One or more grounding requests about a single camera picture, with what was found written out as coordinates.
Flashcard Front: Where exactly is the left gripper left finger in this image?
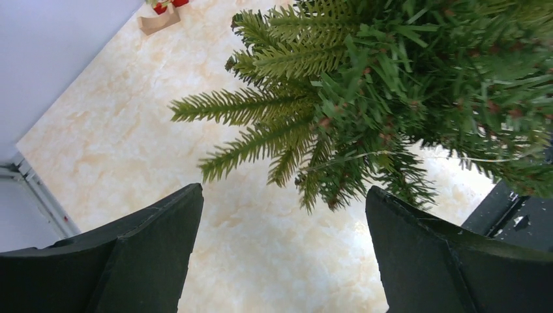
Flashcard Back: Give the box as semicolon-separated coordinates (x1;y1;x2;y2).
1;183;204;312

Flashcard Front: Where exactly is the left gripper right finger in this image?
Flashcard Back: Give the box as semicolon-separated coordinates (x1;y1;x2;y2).
365;186;552;312

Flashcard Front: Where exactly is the small green christmas tree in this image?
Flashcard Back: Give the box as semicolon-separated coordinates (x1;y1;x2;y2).
171;1;552;210

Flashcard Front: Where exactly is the small wooden block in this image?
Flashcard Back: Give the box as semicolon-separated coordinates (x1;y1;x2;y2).
137;2;181;36

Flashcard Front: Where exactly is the red gift box ornament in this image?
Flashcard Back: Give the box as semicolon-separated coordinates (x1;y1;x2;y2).
145;0;189;15

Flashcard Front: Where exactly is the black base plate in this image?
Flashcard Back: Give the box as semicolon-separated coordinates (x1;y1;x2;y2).
462;181;552;252

